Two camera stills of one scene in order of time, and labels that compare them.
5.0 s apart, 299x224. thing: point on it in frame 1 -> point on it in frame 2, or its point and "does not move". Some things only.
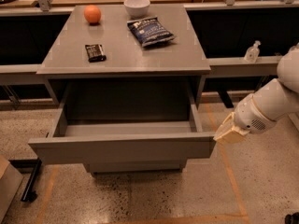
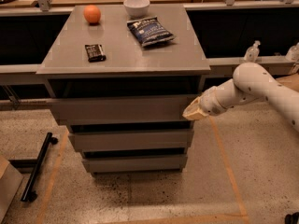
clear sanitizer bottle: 252,53 does not move
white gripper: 252,116 -> 210,104
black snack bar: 95,52 does not move
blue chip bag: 149,31 does not move
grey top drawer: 125,140 -> 121,109
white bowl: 137,7 does not move
